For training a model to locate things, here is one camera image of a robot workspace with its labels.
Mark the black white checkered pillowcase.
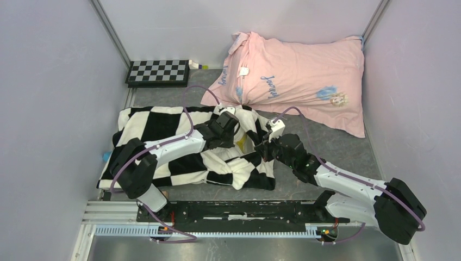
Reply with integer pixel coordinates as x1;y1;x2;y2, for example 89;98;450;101
96;105;276;190

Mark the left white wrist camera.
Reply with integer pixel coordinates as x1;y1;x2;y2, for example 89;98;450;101
217;104;236;115

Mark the small white bottle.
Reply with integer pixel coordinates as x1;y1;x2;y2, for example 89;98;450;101
188;60;209;70

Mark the blue small object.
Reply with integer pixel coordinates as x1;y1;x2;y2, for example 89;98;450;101
102;151;111;163

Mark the pink pillow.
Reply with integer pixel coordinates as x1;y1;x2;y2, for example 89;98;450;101
201;32;365;138

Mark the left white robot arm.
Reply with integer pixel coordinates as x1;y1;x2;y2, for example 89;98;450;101
108;107;239;222

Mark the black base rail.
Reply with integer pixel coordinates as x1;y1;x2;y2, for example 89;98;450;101
156;200;350;232

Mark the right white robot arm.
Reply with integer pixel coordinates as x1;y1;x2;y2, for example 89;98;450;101
255;134;427;245

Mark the white pillow yellow edge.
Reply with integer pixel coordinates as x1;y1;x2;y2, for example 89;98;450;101
235;134;249;153

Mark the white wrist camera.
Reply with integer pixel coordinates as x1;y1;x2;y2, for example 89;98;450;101
217;104;236;115
266;119;285;142

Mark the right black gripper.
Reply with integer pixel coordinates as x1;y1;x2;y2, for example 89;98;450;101
255;131;296;169

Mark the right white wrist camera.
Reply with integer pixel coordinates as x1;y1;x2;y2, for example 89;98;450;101
266;119;285;142

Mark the checkerboard calibration board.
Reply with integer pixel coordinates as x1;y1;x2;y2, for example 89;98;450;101
125;60;190;88

